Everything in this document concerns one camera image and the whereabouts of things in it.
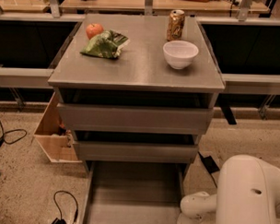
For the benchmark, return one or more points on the grey bottom drawer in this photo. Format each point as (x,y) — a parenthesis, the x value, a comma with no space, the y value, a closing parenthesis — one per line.
(132,193)

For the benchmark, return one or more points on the grey drawer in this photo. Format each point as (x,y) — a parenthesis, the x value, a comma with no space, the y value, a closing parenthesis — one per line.
(135,152)
(135,119)
(132,193)

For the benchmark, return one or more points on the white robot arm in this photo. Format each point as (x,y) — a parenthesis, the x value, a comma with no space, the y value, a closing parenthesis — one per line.
(248,192)

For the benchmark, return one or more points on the grey drawer cabinet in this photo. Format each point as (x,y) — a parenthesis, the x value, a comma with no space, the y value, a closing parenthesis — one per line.
(139,77)

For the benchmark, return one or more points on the grey top drawer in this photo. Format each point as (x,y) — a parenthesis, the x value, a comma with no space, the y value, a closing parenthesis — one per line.
(135,119)

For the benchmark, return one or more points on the grey middle drawer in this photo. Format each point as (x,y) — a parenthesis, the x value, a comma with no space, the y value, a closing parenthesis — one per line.
(135,152)

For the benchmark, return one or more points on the white bowl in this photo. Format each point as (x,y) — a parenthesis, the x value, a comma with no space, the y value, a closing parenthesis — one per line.
(179,54)

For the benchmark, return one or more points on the green chip bag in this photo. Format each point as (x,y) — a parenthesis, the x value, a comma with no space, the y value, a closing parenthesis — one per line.
(108,44)

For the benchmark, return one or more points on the black power adapter right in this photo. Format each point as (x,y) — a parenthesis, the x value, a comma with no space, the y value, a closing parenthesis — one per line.
(210,166)

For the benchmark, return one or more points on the wooden box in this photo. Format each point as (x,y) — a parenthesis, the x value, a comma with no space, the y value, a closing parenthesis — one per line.
(55,141)

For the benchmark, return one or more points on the orange soda can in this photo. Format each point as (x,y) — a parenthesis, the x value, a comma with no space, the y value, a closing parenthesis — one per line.
(175,26)

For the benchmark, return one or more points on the red apple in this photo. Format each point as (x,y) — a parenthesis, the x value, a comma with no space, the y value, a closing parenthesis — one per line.
(93,30)

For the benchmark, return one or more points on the grey rail left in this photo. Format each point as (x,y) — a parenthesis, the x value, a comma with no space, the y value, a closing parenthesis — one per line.
(24,77)

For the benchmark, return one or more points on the grey rail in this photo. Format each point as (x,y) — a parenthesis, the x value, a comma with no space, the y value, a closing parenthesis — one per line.
(251,84)
(24,77)

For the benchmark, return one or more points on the grey rail right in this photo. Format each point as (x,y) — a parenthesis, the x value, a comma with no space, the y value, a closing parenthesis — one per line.
(251,84)

